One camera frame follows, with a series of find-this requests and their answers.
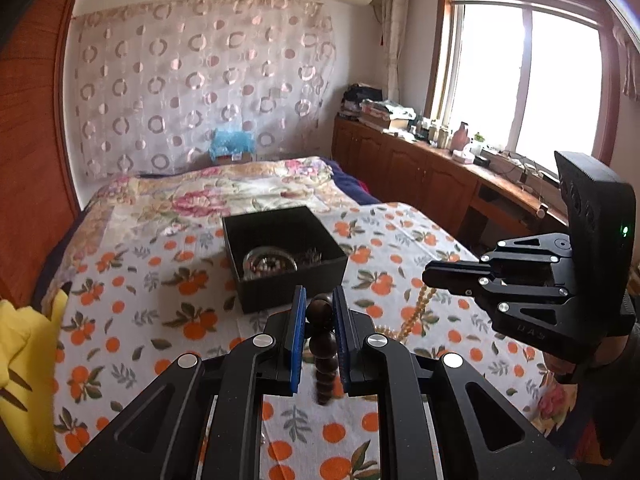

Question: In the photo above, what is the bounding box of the dark wooden bead bracelet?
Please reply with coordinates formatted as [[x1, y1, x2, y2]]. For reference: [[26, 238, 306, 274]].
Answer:
[[305, 294, 341, 406]]

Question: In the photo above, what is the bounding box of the white pearl bracelet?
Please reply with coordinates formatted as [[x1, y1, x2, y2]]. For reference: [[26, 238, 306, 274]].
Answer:
[[249, 253, 292, 279]]

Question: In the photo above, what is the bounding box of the green jade bangle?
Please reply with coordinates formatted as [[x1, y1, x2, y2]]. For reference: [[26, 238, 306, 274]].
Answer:
[[242, 246, 297, 280]]

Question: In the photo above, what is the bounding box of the small pearl necklace green pendant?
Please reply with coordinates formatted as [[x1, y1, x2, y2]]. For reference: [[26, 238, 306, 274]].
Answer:
[[374, 285, 436, 344]]

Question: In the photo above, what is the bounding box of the person right hand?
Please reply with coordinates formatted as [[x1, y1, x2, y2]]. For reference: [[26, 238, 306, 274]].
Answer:
[[544, 336, 629, 380]]

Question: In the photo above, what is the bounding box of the black square storage box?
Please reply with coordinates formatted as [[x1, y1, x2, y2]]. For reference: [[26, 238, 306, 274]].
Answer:
[[222, 206, 347, 314]]

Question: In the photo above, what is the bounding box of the wooden low cabinet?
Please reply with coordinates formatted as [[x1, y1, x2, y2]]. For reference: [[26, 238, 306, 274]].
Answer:
[[331, 116, 567, 256]]

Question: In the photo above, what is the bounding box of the pink bottle on cabinet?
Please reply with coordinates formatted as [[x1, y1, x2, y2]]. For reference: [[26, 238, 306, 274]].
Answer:
[[450, 122, 470, 152]]

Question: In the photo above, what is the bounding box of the floral quilt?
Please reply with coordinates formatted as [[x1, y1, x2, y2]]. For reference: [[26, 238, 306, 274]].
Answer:
[[34, 156, 357, 307]]

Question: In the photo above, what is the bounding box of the blue plastic bag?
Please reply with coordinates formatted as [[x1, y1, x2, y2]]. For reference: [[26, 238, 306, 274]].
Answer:
[[208, 129, 256, 160]]

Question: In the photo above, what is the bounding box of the pile of clothes and books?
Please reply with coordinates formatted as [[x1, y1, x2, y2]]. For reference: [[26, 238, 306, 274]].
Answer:
[[338, 84, 416, 131]]

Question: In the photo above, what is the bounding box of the yellow plush toy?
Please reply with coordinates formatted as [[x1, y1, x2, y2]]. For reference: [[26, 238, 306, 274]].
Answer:
[[1, 290, 68, 472]]

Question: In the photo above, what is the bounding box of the circle pattern sheer curtain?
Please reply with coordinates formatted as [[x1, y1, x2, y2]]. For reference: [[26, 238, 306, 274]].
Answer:
[[68, 0, 336, 180]]

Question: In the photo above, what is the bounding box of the wooden wardrobe sliding door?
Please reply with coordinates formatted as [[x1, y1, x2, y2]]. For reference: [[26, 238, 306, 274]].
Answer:
[[1, 0, 80, 308]]

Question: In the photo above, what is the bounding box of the beige window curtain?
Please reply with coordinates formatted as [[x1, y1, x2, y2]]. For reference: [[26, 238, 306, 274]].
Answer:
[[382, 0, 409, 102]]

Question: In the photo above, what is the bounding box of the window with wooden frame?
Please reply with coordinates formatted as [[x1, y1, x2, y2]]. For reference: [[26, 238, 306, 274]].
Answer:
[[424, 0, 620, 171]]

